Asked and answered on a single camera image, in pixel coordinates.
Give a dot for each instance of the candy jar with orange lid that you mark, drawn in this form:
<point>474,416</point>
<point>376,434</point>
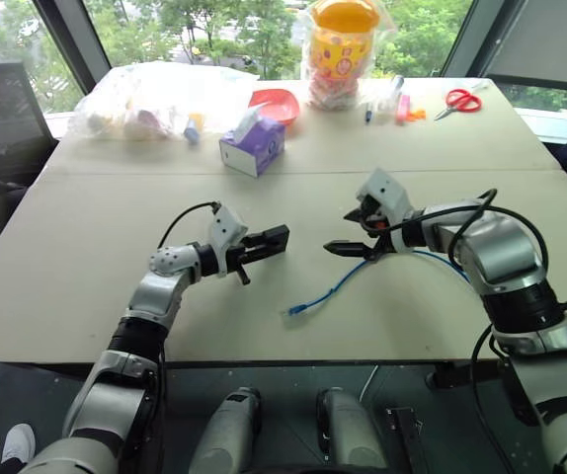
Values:
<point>340,54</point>

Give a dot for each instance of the white shoe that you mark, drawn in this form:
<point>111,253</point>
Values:
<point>19,442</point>

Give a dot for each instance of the white pen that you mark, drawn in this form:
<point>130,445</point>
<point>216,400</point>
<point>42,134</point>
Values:
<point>480,86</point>

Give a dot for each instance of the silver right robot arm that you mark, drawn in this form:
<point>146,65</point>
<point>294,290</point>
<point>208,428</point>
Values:
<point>501,257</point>

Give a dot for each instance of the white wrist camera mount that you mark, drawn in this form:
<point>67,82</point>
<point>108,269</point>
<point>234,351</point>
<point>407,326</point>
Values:
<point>226,228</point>
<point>387,195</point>

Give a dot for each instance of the red plastic bowl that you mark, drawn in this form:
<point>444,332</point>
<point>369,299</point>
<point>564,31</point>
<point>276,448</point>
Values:
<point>278,106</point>

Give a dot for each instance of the clear plastic bag of items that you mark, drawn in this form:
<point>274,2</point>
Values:
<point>140,106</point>

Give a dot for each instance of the purple tissue box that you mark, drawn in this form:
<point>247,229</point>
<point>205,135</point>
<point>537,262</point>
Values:
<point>254,148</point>

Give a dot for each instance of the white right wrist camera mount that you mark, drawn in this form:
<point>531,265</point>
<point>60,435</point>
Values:
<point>387,195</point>

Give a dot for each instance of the silver rounded robot leg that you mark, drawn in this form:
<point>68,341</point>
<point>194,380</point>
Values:
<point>348,434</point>
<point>229,434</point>

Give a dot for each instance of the black monitor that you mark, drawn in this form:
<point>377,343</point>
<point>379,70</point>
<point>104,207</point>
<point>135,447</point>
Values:
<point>2,106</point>

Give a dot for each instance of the pink marker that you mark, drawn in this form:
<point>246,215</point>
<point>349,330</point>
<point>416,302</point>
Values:
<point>402,107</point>

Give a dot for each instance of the small blue-capped bottle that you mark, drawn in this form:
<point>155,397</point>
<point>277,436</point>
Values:
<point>193,129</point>

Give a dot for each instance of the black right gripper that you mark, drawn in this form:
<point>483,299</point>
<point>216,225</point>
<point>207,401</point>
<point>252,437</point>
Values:
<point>378,232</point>

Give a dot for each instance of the blue pen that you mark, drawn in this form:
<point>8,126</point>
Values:
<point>368,113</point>

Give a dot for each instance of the white marker with dark cap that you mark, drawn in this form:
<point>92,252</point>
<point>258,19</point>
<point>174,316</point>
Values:
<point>397,86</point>

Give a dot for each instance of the black bracket under table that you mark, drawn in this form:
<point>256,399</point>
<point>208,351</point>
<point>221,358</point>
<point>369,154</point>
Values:
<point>409,439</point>

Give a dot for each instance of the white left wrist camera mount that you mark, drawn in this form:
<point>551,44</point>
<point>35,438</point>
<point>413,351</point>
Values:
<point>226,228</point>

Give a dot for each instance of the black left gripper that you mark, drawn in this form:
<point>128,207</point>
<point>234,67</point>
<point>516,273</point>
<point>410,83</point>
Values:
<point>235,257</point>

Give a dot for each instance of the black table clamp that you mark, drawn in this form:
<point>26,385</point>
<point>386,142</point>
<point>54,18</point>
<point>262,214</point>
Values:
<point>449,376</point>

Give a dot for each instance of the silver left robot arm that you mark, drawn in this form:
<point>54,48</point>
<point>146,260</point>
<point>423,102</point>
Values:
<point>160,291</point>

